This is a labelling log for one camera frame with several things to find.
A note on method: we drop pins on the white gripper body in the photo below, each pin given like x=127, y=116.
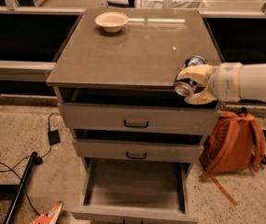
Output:
x=224, y=80

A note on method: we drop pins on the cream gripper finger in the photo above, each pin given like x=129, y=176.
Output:
x=202, y=96
x=199, y=73

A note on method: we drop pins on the blue pepsi can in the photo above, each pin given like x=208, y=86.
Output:
x=185, y=86

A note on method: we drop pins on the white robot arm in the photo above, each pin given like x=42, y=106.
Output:
x=252, y=82

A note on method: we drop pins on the grey drawer cabinet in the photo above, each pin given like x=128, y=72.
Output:
x=145, y=55

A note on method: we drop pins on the middle grey drawer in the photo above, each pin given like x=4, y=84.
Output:
x=138, y=146

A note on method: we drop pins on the grey drawer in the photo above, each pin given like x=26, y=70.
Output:
x=134, y=192
x=135, y=111
x=138, y=146

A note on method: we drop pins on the top grey drawer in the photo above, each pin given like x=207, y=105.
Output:
x=135, y=111

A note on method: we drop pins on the bottom grey drawer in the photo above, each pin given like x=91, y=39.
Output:
x=134, y=192

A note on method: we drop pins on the orange backpack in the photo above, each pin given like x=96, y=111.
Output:
x=237, y=142

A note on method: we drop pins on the white paper bowl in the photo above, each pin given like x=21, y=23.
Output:
x=111, y=22

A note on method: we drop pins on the black power adapter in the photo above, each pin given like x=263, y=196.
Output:
x=54, y=137

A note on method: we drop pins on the metal window railing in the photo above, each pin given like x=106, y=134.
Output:
x=17, y=69

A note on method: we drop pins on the black pole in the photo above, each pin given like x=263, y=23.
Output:
x=20, y=189

